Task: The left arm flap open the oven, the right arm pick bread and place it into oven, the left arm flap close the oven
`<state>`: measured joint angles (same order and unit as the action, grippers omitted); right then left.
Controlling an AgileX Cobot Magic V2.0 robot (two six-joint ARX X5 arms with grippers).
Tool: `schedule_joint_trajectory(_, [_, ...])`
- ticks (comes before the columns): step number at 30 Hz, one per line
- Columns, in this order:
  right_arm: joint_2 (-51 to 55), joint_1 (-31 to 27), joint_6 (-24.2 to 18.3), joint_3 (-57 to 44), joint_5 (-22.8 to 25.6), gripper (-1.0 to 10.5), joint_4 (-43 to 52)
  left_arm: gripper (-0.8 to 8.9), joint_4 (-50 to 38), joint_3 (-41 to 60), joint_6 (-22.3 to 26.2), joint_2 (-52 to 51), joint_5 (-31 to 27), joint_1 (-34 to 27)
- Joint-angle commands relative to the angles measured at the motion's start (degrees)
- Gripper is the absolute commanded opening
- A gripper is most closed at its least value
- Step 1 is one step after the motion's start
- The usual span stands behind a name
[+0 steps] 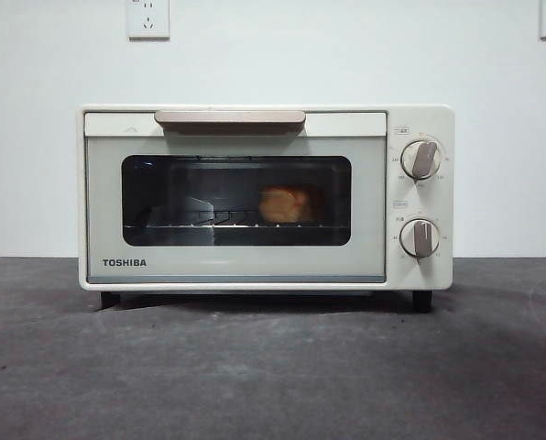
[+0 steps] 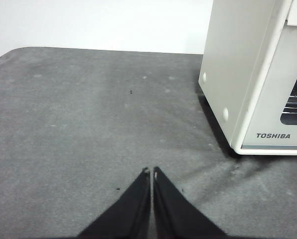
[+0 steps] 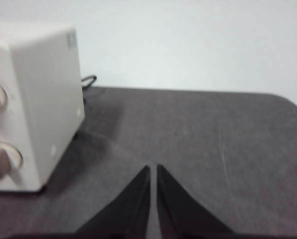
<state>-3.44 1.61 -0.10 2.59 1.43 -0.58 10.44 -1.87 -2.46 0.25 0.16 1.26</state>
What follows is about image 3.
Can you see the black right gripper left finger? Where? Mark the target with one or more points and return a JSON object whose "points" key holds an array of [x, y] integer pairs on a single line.
{"points": [[128, 211]]}

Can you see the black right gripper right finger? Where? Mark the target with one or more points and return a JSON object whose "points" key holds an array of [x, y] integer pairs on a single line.
{"points": [[178, 211]]}

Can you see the cream timer knob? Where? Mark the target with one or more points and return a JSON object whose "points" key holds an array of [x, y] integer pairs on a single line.
{"points": [[4, 159]]}

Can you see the cream Toshiba toaster oven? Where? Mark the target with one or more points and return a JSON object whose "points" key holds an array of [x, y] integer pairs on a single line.
{"points": [[46, 87]]}

